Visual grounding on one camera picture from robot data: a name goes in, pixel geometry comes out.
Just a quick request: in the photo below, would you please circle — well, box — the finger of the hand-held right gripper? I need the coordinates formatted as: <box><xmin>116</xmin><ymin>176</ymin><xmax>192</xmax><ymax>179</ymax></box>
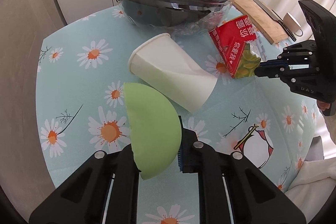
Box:
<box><xmin>253</xmin><ymin>64</ymin><xmax>319</xmax><ymax>83</ymax></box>
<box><xmin>259</xmin><ymin>40</ymin><xmax>319</xmax><ymax>68</ymax></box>

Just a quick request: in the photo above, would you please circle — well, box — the person's white clothing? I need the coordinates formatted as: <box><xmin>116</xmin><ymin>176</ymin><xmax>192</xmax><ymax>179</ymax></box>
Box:
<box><xmin>285</xmin><ymin>115</ymin><xmax>336</xmax><ymax>214</ymax></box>

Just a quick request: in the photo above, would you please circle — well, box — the beige mug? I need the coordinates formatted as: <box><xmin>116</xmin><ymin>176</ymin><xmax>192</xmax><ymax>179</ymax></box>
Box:
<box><xmin>282</xmin><ymin>12</ymin><xmax>303</xmax><ymax>37</ymax></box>

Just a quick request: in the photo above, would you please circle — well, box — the green paper cup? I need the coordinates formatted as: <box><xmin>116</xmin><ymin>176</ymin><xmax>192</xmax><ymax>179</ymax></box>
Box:
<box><xmin>123</xmin><ymin>82</ymin><xmax>182</xmax><ymax>180</ymax></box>

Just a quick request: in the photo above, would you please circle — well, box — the wooden cutting board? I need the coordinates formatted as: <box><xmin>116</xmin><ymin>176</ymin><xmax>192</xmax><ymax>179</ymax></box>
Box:
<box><xmin>232</xmin><ymin>0</ymin><xmax>289</xmax><ymax>45</ymax></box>

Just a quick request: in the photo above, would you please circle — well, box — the blue daisy tablecloth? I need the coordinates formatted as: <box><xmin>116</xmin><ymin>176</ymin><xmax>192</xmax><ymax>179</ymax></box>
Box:
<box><xmin>35</xmin><ymin>5</ymin><xmax>324</xmax><ymax>224</ymax></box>

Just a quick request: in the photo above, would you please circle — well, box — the person's right hand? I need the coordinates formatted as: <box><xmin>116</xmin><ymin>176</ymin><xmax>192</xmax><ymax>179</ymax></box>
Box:
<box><xmin>317</xmin><ymin>99</ymin><xmax>332</xmax><ymax>112</ymax></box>

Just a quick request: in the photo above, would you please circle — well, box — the white paper cup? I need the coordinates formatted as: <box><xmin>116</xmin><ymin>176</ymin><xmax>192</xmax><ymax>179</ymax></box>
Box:
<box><xmin>128</xmin><ymin>33</ymin><xmax>218</xmax><ymax>113</ymax></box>

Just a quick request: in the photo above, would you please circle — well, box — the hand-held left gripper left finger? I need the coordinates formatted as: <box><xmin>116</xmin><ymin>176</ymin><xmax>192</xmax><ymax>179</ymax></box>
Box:
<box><xmin>28</xmin><ymin>144</ymin><xmax>139</xmax><ymax>224</ymax></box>

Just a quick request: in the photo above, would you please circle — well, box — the cleaver with black handle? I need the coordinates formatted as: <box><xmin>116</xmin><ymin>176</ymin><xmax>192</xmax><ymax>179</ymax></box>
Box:
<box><xmin>250</xmin><ymin>0</ymin><xmax>297</xmax><ymax>42</ymax></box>

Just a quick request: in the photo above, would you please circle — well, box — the red snack packet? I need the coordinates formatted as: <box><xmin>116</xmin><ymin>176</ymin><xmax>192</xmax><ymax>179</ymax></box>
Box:
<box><xmin>209</xmin><ymin>15</ymin><xmax>261</xmax><ymax>79</ymax></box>

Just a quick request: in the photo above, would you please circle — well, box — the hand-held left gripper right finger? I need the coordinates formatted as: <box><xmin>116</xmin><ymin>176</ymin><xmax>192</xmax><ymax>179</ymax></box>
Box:
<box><xmin>177</xmin><ymin>115</ymin><xmax>307</xmax><ymax>224</ymax></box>

